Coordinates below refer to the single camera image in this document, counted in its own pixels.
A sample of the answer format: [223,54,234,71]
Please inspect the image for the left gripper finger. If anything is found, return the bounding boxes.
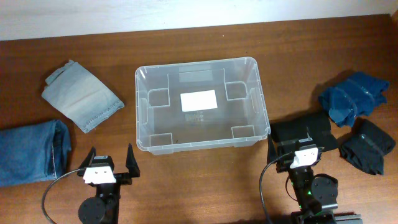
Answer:
[126,144,140,178]
[79,147,96,169]

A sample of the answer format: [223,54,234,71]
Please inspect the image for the black cloth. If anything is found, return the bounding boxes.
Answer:
[271,111,338,151]

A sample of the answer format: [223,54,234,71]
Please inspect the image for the dark grey cloth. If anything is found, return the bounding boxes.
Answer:
[340,118,396,175]

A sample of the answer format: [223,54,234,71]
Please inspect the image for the blue cloth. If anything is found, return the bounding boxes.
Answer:
[318,72,390,128]

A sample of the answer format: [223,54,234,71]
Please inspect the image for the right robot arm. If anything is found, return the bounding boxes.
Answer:
[266,136,363,224]

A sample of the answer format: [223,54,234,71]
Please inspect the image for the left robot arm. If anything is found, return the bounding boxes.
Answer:
[78,145,141,224]

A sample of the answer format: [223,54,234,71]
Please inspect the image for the blue folded jeans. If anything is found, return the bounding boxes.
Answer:
[1,120,72,187]

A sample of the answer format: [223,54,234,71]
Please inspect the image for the light grey folded jeans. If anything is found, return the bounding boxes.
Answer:
[42,60,124,133]

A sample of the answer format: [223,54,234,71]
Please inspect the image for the clear plastic storage bin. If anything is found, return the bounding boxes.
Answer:
[135,57,271,155]

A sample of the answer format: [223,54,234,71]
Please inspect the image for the white label in bin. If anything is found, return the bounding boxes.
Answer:
[180,90,218,112]

